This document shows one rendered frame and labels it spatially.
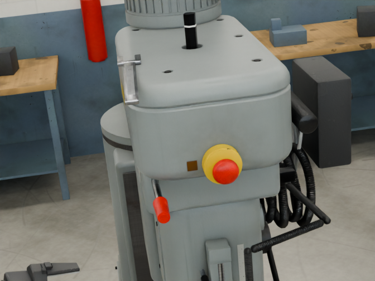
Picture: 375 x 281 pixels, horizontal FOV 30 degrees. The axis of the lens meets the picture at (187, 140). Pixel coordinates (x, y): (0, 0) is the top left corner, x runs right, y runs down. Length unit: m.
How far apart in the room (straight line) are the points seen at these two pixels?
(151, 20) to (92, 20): 3.96
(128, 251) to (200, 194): 0.64
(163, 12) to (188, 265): 0.49
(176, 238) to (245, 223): 0.13
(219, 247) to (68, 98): 4.46
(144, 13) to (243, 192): 0.42
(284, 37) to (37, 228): 2.17
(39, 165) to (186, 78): 4.15
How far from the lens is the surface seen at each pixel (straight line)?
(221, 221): 1.28
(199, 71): 1.10
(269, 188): 1.23
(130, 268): 1.85
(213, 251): 1.26
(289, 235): 1.23
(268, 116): 1.08
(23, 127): 5.75
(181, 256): 1.31
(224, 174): 1.04
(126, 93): 1.00
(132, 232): 1.79
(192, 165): 1.08
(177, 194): 1.20
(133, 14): 1.43
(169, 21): 1.39
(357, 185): 4.98
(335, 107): 1.58
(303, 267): 4.07
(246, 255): 1.19
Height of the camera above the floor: 2.20
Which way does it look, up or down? 22 degrees down
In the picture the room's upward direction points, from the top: 5 degrees counter-clockwise
